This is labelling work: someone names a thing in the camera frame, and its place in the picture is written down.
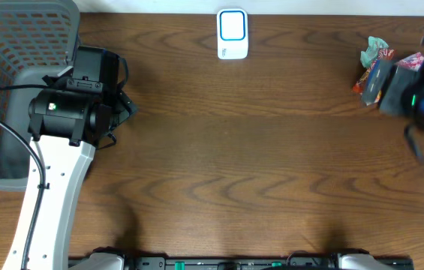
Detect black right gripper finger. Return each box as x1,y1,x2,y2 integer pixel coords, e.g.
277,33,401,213
379,65,417,116
361,60,394,106

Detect orange snack bar wrapper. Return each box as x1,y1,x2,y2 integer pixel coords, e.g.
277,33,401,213
352,49,395,94

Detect green tissue packet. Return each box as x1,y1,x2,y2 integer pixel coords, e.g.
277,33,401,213
360,36,389,68

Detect orange juice carton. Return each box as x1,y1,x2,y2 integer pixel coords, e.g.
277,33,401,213
374,90,382,104

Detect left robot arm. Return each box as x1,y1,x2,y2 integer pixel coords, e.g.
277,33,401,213
3,46,137,269

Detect grey plastic mesh basket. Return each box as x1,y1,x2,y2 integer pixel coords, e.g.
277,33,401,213
0,0,80,191

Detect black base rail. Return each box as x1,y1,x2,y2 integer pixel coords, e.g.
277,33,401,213
68,247,414,270

